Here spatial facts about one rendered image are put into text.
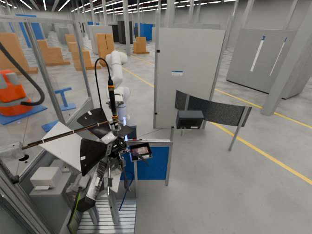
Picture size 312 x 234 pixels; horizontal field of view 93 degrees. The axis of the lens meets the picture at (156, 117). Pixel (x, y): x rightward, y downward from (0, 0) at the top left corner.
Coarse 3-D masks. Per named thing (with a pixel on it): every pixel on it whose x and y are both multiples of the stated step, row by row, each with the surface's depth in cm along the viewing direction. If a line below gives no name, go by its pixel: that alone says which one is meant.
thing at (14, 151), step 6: (12, 144) 84; (18, 144) 84; (0, 150) 80; (6, 150) 80; (12, 150) 81; (18, 150) 82; (24, 150) 89; (0, 156) 79; (6, 156) 80; (12, 156) 82; (18, 156) 84; (24, 156) 86; (0, 162) 81
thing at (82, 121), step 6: (96, 108) 121; (102, 108) 124; (84, 114) 114; (96, 114) 118; (78, 120) 110; (84, 120) 112; (90, 120) 114; (96, 120) 116; (102, 120) 118; (84, 126) 111; (96, 126) 115; (102, 126) 116; (108, 126) 119; (96, 132) 114; (102, 132) 115; (108, 132) 117
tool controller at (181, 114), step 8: (184, 112) 156; (192, 112) 157; (200, 112) 157; (176, 120) 165; (184, 120) 154; (192, 120) 154; (200, 120) 154; (176, 128) 164; (184, 128) 160; (192, 128) 164
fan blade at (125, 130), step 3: (120, 123) 148; (123, 126) 145; (126, 126) 147; (129, 126) 150; (123, 129) 140; (126, 129) 142; (129, 129) 144; (132, 129) 147; (114, 132) 134; (117, 132) 134; (120, 132) 134; (123, 132) 135; (126, 132) 136; (129, 132) 138; (114, 135) 130; (120, 135) 130; (123, 135) 131; (126, 135) 132
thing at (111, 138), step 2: (110, 132) 118; (106, 134) 117; (108, 134) 117; (110, 134) 118; (112, 134) 118; (104, 136) 116; (106, 136) 116; (108, 136) 117; (110, 136) 117; (112, 136) 118; (114, 136) 118; (102, 138) 115; (104, 138) 116; (106, 138) 116; (110, 138) 117; (112, 138) 118; (102, 140) 115; (106, 140) 116; (108, 140) 116; (110, 140) 117; (104, 142) 115; (106, 142) 116; (108, 142) 116
